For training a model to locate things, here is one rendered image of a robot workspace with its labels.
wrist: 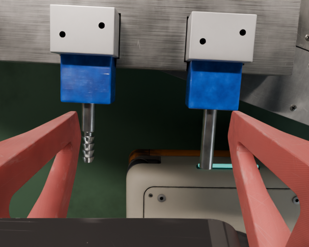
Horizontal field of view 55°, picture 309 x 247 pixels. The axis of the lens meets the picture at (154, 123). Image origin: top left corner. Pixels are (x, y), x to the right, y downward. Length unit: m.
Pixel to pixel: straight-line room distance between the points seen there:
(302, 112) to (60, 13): 0.26
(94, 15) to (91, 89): 0.06
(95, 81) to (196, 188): 0.69
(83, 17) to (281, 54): 0.17
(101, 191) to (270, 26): 1.04
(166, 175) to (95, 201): 0.44
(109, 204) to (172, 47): 1.03
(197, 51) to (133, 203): 0.73
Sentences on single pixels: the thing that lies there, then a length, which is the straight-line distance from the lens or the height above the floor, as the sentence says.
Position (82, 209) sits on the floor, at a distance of 1.27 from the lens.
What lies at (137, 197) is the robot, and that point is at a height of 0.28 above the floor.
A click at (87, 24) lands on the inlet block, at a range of 0.24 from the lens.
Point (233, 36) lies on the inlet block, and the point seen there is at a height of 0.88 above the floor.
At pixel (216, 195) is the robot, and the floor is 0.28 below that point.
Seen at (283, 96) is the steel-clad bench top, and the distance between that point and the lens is 0.35.
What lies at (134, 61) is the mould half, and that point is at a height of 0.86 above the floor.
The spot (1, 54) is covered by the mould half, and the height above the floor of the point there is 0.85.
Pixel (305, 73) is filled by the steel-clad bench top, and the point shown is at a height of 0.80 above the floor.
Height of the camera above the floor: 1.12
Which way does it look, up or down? 81 degrees down
